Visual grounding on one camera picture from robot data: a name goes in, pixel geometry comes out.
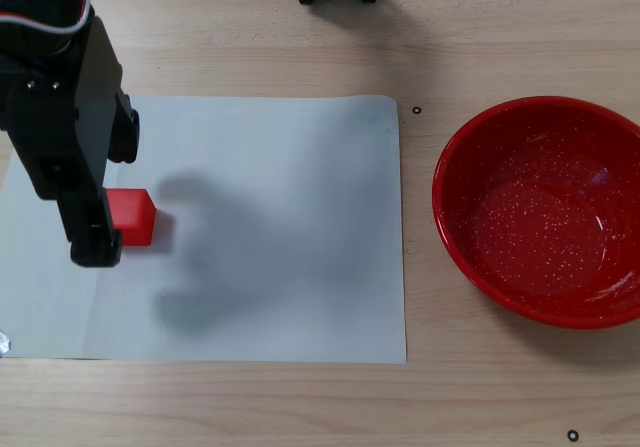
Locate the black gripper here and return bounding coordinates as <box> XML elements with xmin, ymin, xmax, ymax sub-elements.
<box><xmin>0</xmin><ymin>15</ymin><xmax>142</xmax><ymax>269</ymax></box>

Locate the red cube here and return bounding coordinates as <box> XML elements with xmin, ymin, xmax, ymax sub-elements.
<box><xmin>106</xmin><ymin>188</ymin><xmax>157</xmax><ymax>248</ymax></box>

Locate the red speckled bowl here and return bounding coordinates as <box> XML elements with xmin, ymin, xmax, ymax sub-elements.
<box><xmin>431</xmin><ymin>95</ymin><xmax>640</xmax><ymax>331</ymax></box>

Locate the white paper sheet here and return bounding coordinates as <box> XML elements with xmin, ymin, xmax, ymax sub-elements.
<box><xmin>0</xmin><ymin>94</ymin><xmax>409</xmax><ymax>367</ymax></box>

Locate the red white servo cable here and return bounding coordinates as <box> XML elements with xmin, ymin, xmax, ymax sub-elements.
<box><xmin>0</xmin><ymin>0</ymin><xmax>96</xmax><ymax>36</ymax></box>

